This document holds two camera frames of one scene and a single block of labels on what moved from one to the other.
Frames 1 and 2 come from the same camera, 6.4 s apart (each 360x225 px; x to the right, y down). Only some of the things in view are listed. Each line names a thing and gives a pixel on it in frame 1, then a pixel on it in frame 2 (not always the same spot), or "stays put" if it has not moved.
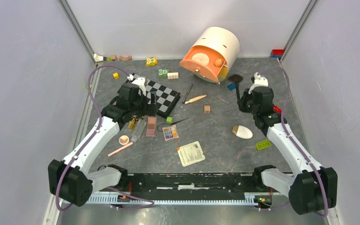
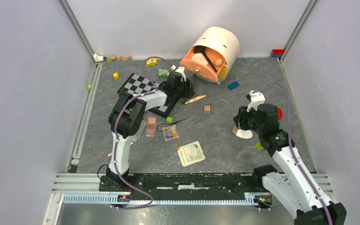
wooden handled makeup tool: (195, 99) stays put
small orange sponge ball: (218, 62) stays put
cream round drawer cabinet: (212, 54) stays put
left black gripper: (142, 112) -> (189, 92)
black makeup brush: (236, 78) -> (200, 49)
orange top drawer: (204, 60) stays put
